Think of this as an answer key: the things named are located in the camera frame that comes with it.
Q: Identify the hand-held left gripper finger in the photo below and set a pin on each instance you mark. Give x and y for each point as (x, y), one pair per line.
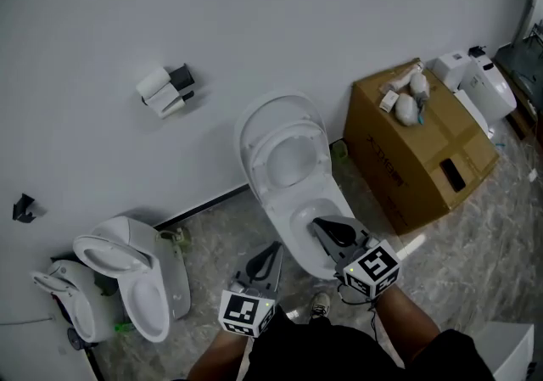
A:
(242, 273)
(276, 273)

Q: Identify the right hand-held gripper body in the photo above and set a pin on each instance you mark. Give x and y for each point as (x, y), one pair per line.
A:
(373, 269)

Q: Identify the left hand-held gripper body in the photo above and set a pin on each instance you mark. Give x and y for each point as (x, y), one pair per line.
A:
(242, 311)

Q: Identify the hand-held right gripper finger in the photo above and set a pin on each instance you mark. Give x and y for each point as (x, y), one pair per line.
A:
(350, 224)
(328, 245)

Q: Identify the person's left forearm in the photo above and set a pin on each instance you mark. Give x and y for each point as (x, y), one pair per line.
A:
(220, 358)

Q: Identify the person's right forearm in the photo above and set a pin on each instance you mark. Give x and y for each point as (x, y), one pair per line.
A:
(407, 315)

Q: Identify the white toilet bowl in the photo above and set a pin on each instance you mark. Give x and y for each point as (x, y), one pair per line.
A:
(280, 209)

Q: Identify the white toilet with square tank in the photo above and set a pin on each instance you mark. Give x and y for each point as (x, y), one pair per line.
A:
(148, 286)

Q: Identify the round white toilet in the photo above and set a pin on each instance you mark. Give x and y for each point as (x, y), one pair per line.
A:
(89, 311)

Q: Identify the white toilet with small tank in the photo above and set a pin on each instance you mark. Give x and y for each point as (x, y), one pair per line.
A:
(451, 65)

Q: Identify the white plastic appliance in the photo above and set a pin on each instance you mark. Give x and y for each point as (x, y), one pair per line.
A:
(488, 91)

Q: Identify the person's right shoe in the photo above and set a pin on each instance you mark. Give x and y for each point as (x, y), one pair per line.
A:
(320, 305)

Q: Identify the large cardboard box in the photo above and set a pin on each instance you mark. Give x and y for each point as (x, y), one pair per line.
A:
(403, 175)

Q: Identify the person's black clothing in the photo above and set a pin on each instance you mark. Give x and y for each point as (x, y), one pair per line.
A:
(331, 354)

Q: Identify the black phone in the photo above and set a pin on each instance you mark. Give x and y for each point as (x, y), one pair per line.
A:
(452, 175)

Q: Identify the green plastic piece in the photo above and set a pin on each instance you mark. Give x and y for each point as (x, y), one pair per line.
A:
(124, 327)

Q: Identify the small white box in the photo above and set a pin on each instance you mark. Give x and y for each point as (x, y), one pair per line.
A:
(388, 101)

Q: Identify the beige tube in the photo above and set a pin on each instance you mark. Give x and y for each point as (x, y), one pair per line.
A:
(401, 79)

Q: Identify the white cabinet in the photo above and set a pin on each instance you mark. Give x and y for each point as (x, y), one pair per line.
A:
(509, 354)

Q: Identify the black round device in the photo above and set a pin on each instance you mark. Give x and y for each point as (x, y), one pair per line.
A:
(75, 339)

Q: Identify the black paper holder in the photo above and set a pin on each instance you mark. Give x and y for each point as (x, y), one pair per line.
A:
(183, 76)

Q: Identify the small black wall shelf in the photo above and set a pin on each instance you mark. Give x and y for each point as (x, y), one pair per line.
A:
(477, 51)

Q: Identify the black wall bracket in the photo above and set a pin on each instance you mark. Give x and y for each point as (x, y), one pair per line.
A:
(26, 207)

